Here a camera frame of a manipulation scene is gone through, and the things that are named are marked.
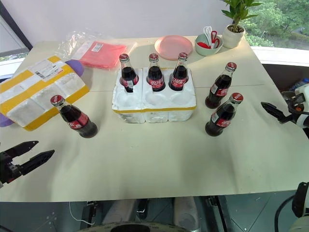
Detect pink plastic plate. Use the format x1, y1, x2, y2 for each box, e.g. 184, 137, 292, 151
154, 35, 194, 60

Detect blue plastic bottle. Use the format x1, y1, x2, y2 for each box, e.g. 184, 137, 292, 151
289, 77, 309, 92

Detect red plastic spoon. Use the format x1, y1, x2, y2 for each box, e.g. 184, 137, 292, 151
197, 30, 222, 49

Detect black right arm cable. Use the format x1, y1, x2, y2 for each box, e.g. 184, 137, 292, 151
274, 195, 295, 232

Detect potted plant in white pot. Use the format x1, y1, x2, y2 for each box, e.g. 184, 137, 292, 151
221, 0, 264, 49

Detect grey table leg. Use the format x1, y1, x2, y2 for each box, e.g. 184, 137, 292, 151
102, 198, 136, 226
173, 196, 200, 231

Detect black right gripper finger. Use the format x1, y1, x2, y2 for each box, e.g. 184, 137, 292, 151
265, 107, 282, 124
261, 101, 286, 117

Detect clear bag with red sheet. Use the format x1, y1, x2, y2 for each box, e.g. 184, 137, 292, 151
57, 30, 139, 71

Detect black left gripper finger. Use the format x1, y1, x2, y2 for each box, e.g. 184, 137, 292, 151
18, 149, 56, 176
0, 141, 39, 163

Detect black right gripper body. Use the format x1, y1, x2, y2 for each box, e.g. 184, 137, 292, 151
277, 110, 300, 125

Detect glass cola bottle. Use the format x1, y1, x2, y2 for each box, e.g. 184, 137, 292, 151
50, 94, 98, 139
119, 53, 140, 94
205, 92, 244, 138
146, 53, 167, 92
169, 52, 189, 92
205, 62, 238, 110

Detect white whisk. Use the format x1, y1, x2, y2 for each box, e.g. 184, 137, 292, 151
203, 26, 217, 49

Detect pale green bowl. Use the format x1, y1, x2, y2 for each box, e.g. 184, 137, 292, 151
194, 33, 224, 57

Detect foam lid with yellow tape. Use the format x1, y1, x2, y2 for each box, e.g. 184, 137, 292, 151
0, 56, 91, 132

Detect thin white cable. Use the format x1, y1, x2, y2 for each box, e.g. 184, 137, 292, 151
69, 201, 95, 226

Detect dark window frame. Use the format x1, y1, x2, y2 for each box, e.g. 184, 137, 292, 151
0, 0, 34, 52

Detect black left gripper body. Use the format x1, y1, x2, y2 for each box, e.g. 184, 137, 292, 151
0, 154, 24, 185

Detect purple round object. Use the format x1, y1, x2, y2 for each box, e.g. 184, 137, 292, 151
65, 59, 85, 78
0, 113, 14, 128

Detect white foam bottle tray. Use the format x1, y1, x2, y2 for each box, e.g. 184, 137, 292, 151
112, 67, 197, 124

